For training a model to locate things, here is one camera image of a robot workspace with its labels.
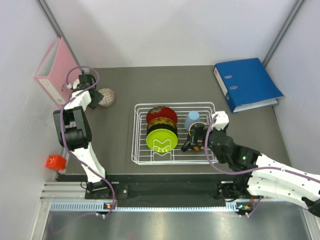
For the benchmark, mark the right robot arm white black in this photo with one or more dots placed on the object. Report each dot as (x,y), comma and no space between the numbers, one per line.
(256,173)

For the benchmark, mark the blue binder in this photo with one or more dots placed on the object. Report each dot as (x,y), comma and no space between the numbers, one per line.
(246,84)

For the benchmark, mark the red floral bowl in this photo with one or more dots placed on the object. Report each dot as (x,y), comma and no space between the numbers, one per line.
(161,112)

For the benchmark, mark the pink binder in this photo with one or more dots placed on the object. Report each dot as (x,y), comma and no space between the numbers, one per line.
(52,73)

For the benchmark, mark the lime green plate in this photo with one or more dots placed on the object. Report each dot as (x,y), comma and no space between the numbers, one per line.
(162,140)

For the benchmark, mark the white wire dish rack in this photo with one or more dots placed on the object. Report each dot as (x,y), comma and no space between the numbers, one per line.
(142,155)

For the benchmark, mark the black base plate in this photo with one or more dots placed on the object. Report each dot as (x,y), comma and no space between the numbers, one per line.
(173,190)

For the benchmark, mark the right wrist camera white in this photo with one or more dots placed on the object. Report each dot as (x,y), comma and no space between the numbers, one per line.
(221,121)

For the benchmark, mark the black gold plate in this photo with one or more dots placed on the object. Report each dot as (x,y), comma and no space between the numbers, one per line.
(162,123)

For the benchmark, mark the slotted cable duct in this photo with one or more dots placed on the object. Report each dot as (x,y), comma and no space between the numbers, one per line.
(64,206)

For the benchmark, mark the patterned small bowl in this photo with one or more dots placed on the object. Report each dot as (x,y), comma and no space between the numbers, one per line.
(108,97)

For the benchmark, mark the light blue cup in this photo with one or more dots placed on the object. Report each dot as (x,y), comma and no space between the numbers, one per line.
(191,118)

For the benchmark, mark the black skull mug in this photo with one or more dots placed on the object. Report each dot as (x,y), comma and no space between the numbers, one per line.
(196,137)

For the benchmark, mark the red emergency button box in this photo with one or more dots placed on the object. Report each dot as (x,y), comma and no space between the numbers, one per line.
(55,162)

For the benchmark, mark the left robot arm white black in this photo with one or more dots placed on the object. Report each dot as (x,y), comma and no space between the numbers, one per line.
(74,132)

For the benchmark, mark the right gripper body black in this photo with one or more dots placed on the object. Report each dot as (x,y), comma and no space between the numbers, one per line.
(222,158)

